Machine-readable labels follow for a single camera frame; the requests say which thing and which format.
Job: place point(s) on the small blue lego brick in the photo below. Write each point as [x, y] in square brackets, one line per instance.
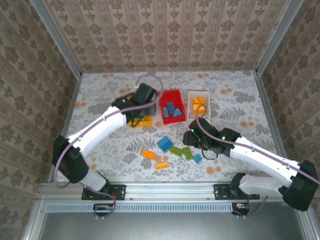
[197, 158]
[166, 113]

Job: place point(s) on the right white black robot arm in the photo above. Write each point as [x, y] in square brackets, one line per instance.
[260, 162]

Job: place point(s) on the white plastic bin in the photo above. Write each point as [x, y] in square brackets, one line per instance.
[191, 110]

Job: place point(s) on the red plastic bin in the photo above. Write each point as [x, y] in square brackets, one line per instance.
[172, 96]

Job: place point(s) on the orange hollow lego frame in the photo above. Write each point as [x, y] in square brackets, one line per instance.
[195, 112]

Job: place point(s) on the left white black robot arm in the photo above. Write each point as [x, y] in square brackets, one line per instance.
[100, 127]

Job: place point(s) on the grey metal panel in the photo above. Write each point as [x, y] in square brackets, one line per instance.
[175, 227]

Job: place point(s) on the aluminium table side rail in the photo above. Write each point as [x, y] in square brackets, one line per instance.
[65, 125]
[273, 125]

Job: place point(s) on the orange lego brick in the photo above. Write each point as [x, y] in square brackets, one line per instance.
[148, 154]
[196, 101]
[202, 101]
[162, 165]

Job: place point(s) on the aluminium frame post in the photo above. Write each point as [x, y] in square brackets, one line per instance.
[57, 37]
[277, 37]

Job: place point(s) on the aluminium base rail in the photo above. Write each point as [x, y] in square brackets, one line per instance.
[170, 191]

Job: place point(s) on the aluminium table back rail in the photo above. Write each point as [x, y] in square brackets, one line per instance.
[125, 70]

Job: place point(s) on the floral table cover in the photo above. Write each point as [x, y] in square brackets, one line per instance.
[175, 175]

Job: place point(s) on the green lego brick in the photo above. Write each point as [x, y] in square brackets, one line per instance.
[143, 118]
[176, 151]
[188, 153]

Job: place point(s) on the large blue lego brick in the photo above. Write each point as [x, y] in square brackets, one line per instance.
[165, 144]

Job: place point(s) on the orange plastic bin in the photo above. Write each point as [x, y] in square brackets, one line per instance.
[136, 126]

